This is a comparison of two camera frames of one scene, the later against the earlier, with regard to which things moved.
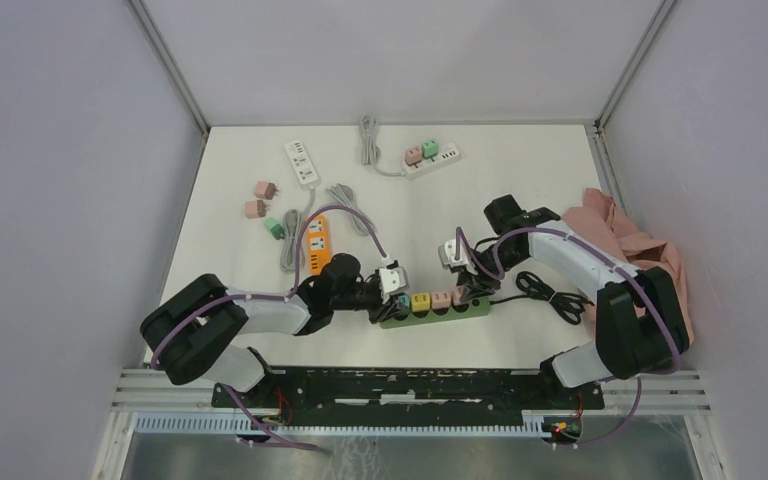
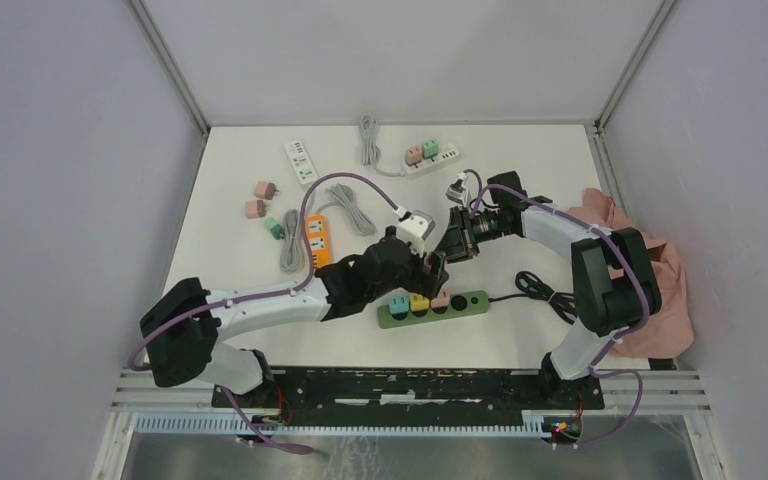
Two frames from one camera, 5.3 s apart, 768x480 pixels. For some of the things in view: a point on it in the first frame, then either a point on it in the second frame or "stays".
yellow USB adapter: [420, 301] stays
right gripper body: [485, 279] to [477, 230]
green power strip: [477, 308] stays
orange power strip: [318, 242] stays
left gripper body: [378, 312] to [420, 281]
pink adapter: [256, 209] stays
